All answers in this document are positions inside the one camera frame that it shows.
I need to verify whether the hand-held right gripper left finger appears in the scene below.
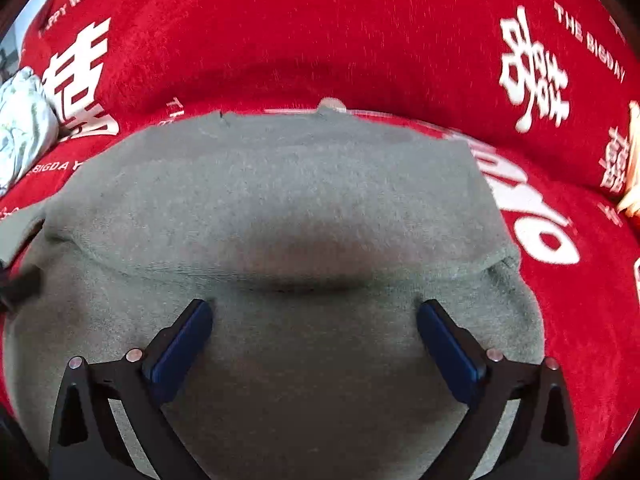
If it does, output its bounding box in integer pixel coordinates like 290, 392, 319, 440
48, 299, 215, 480

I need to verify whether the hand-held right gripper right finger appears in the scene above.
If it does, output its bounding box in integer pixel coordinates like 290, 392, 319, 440
416, 299, 581, 480

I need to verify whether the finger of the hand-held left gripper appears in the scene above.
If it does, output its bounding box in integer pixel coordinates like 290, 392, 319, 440
0, 265, 45, 313

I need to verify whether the grey knit sweater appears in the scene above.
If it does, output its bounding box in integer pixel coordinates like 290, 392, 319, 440
0, 100, 547, 480

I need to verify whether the pale patterned cloth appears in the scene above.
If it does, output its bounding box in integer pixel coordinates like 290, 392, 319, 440
0, 66, 60, 197

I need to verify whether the beige and red bag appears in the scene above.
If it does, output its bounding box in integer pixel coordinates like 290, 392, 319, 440
616, 100, 640, 219

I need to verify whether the red printed blanket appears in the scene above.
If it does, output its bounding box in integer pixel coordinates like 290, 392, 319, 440
0, 0, 640, 480

